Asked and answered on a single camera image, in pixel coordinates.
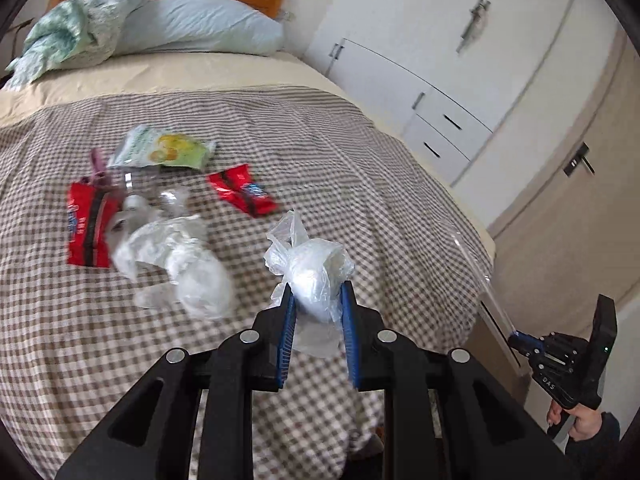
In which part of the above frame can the large red snack packet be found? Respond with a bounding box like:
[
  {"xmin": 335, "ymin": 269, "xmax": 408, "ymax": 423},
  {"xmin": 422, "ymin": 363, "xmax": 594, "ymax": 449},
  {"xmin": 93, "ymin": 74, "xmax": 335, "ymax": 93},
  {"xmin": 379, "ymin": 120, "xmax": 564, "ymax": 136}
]
[{"xmin": 66, "ymin": 179, "xmax": 125, "ymax": 267}]

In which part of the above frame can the teal floral quilt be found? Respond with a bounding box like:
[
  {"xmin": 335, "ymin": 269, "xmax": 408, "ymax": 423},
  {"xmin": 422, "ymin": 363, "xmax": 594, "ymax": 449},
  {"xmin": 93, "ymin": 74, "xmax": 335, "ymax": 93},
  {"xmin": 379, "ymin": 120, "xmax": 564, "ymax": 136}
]
[{"xmin": 5, "ymin": 0, "xmax": 151, "ymax": 89}]

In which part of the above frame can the black door handle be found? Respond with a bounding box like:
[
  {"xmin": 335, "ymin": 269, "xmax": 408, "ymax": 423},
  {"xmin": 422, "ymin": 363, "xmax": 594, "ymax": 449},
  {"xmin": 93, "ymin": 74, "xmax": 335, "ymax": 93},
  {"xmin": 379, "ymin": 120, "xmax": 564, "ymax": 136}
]
[{"xmin": 563, "ymin": 144, "xmax": 596, "ymax": 177}]

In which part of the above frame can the cream bed sheet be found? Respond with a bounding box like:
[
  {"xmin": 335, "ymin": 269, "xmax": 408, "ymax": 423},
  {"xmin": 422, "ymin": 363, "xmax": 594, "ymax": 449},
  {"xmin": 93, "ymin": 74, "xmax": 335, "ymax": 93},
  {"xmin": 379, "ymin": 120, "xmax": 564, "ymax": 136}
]
[{"xmin": 0, "ymin": 50, "xmax": 497, "ymax": 281}]

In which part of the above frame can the light blue pillow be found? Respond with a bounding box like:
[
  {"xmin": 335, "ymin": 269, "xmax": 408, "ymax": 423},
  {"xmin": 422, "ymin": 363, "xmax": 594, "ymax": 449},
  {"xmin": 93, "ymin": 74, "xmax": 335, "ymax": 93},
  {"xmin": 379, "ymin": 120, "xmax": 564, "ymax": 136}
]
[{"xmin": 115, "ymin": 0, "xmax": 285, "ymax": 57}]

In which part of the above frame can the small red snack packet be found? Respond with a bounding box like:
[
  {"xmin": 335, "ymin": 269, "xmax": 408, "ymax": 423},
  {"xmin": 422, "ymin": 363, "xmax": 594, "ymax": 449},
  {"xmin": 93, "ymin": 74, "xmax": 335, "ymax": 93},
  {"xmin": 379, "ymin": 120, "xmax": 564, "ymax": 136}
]
[{"xmin": 206, "ymin": 164, "xmax": 277, "ymax": 219}]

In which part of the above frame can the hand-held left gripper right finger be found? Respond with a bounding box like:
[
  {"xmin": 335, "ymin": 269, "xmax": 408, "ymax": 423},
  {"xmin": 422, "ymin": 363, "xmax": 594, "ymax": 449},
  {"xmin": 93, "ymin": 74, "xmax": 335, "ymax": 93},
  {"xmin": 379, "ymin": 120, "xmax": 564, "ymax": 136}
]
[{"xmin": 340, "ymin": 280, "xmax": 583, "ymax": 480}]

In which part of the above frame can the beige door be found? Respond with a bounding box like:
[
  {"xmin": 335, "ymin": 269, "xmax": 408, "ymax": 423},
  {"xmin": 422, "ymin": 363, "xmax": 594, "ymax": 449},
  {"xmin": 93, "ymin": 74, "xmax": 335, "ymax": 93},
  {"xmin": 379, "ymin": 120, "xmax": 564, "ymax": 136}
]
[{"xmin": 487, "ymin": 25, "xmax": 640, "ymax": 342}]

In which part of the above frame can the crumpled white plastic bag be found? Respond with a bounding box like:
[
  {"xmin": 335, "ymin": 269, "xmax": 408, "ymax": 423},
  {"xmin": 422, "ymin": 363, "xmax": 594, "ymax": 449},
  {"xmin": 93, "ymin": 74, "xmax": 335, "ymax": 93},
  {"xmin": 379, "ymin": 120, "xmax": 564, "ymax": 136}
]
[{"xmin": 111, "ymin": 205, "xmax": 236, "ymax": 322}]

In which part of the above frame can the person's right hand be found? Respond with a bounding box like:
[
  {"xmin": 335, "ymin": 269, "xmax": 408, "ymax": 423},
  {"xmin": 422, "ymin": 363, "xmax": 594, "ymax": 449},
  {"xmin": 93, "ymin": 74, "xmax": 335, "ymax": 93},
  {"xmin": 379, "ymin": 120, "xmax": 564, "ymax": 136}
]
[{"xmin": 546, "ymin": 400, "xmax": 608, "ymax": 443}]

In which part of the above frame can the purple wrapper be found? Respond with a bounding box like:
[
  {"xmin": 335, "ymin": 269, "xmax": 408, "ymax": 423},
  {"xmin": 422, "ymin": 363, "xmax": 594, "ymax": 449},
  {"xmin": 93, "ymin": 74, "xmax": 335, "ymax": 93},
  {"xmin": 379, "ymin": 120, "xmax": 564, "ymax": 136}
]
[{"xmin": 89, "ymin": 149, "xmax": 117, "ymax": 191}]

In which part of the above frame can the brown checked blanket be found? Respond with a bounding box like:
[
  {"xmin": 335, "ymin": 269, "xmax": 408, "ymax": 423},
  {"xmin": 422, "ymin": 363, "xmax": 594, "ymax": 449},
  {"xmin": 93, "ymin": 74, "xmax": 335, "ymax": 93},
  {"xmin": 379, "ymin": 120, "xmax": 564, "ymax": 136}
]
[{"xmin": 0, "ymin": 85, "xmax": 493, "ymax": 480}]

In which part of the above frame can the clear plastic wrapper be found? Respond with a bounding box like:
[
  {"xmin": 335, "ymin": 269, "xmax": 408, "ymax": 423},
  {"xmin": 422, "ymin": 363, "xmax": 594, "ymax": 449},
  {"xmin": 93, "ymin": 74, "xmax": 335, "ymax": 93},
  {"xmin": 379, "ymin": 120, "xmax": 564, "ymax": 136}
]
[{"xmin": 117, "ymin": 170, "xmax": 193, "ymax": 221}]

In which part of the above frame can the knotted white plastic bag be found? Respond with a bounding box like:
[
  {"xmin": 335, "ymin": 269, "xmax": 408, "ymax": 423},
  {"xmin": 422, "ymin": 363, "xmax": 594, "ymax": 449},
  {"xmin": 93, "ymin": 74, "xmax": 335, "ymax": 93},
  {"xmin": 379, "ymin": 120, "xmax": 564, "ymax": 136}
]
[{"xmin": 264, "ymin": 210, "xmax": 357, "ymax": 358}]

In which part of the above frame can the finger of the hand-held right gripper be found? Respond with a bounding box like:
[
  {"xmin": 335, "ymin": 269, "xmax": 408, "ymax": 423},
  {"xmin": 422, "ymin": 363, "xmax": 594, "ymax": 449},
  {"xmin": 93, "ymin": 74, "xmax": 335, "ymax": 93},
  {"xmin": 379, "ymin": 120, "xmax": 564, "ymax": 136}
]
[{"xmin": 507, "ymin": 331, "xmax": 547, "ymax": 361}]

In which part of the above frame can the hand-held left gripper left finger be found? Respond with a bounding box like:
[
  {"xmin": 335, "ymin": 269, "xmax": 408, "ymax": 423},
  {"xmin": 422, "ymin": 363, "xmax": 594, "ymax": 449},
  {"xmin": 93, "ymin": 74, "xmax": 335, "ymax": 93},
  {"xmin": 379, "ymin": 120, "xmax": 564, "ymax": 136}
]
[{"xmin": 55, "ymin": 282, "xmax": 297, "ymax": 480}]

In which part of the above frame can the green snack packet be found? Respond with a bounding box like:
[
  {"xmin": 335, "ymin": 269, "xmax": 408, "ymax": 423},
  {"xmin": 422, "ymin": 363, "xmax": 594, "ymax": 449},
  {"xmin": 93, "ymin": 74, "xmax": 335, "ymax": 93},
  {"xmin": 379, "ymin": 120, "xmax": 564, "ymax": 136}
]
[{"xmin": 107, "ymin": 125, "xmax": 217, "ymax": 170}]

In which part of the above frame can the white wardrobe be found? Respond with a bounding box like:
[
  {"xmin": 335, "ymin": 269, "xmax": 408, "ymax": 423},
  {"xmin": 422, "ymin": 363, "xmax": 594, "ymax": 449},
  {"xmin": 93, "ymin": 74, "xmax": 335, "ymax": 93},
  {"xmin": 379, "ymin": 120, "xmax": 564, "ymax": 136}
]
[{"xmin": 302, "ymin": 0, "xmax": 592, "ymax": 202}]

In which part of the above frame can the clear plastic film strip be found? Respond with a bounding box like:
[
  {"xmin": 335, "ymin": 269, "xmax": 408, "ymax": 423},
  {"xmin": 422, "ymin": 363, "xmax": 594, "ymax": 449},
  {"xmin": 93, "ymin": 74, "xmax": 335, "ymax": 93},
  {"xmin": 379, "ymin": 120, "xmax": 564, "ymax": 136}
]
[{"xmin": 452, "ymin": 225, "xmax": 521, "ymax": 341}]

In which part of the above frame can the person's right forearm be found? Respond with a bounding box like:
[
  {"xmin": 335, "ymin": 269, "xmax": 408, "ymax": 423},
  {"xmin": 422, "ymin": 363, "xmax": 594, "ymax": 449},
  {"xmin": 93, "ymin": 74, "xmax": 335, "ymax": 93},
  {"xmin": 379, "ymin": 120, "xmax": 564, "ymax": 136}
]
[{"xmin": 565, "ymin": 412, "xmax": 624, "ymax": 480}]

